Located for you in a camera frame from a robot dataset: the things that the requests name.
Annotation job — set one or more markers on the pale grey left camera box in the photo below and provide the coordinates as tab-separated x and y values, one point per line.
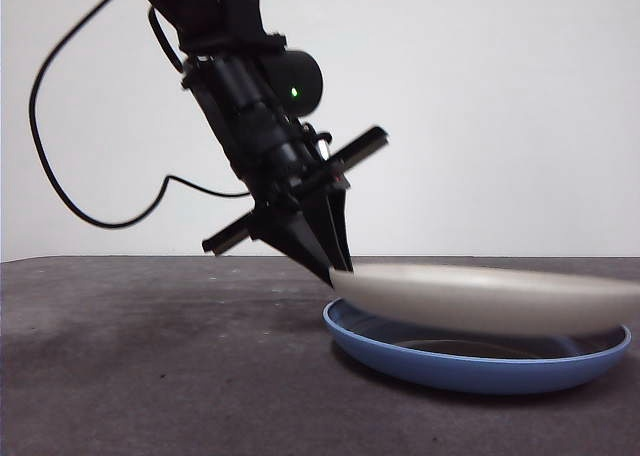
323	150

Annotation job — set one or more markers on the white round plate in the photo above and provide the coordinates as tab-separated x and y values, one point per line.
475	301

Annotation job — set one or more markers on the blue round plate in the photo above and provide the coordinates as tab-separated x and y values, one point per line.
475	373

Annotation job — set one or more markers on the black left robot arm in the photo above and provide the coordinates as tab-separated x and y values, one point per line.
215	16

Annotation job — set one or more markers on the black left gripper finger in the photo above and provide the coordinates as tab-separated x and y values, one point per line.
341	226
295	236

